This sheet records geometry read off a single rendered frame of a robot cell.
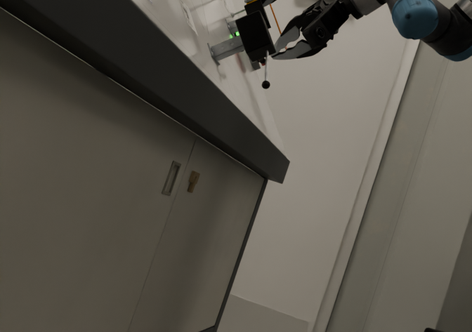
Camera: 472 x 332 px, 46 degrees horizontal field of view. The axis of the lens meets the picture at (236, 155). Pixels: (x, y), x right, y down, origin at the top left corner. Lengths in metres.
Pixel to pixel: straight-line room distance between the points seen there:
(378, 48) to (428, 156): 0.71
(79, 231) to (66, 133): 0.14
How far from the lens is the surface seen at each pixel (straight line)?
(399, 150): 3.28
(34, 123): 0.57
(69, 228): 0.68
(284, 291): 3.15
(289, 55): 1.25
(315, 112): 3.19
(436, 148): 3.03
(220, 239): 1.25
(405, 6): 1.09
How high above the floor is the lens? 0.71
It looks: 5 degrees up
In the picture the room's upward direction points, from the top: 19 degrees clockwise
